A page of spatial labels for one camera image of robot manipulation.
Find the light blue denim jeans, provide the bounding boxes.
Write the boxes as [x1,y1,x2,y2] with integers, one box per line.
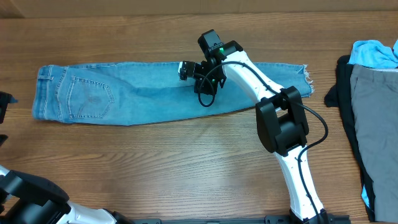
[32,61,315,127]

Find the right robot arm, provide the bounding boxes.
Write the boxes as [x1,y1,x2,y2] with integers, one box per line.
[178,30,330,223]

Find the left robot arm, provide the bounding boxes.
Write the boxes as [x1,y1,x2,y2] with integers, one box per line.
[1,166,132,224]

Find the black garment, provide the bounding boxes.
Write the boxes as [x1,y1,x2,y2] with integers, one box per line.
[324,55,376,222]

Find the light blue cloth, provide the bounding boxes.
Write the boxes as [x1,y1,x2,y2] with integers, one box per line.
[348,40,397,69]

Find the grey trousers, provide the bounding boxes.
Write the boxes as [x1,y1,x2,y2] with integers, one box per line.
[350,65,397,222]

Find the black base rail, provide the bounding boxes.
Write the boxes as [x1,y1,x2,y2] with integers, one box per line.
[131,214,351,224]

